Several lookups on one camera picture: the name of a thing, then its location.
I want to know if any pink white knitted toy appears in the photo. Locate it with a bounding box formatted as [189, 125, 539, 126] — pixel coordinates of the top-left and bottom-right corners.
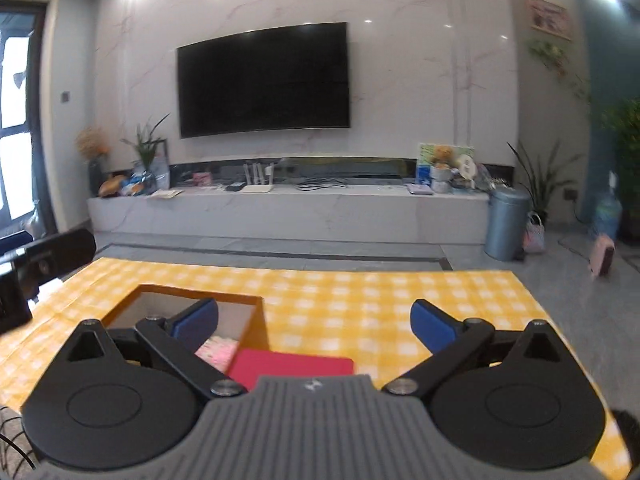
[195, 335, 239, 373]

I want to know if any orange storage box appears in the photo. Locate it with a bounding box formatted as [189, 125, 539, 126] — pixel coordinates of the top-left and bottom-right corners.
[103, 285, 269, 351]

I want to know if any red box lid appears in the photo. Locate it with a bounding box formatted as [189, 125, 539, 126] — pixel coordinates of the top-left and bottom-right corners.
[226, 349, 355, 390]

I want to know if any yellow checkered tablecloth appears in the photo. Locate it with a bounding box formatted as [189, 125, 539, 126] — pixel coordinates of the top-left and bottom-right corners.
[1, 258, 629, 479]

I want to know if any pink woven basket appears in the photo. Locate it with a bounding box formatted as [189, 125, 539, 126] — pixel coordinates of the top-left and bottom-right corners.
[523, 211, 546, 254]

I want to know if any dried flowers black vase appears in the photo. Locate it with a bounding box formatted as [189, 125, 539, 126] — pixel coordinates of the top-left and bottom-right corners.
[75, 127, 110, 197]

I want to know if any grey metal trash bin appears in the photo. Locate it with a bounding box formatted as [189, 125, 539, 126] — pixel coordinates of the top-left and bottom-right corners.
[484, 185, 530, 261]

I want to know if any green plant glass vase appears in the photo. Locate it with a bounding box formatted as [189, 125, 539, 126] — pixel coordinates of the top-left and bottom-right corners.
[120, 114, 169, 195]

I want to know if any white wifi router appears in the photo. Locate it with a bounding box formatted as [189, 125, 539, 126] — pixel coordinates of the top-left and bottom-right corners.
[241, 162, 274, 193]

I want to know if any pink space heater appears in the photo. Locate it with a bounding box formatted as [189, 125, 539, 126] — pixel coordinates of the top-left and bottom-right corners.
[589, 234, 615, 278]

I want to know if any floor potted plant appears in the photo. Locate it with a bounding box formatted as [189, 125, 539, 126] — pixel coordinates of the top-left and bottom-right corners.
[508, 139, 585, 226]

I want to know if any white marble TV console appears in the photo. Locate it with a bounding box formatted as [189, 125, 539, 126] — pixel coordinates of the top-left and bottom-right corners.
[88, 185, 489, 245]

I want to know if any teddy bear on console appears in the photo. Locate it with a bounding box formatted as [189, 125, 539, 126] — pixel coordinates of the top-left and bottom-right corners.
[431, 145, 456, 194]

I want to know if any blue water jug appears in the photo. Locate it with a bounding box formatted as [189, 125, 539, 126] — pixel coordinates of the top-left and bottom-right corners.
[592, 171, 623, 240]

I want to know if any black wall television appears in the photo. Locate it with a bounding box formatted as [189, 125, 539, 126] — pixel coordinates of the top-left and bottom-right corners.
[177, 23, 352, 139]

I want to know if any framed wall picture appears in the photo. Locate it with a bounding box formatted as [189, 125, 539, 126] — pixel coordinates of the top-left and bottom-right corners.
[525, 0, 573, 41]

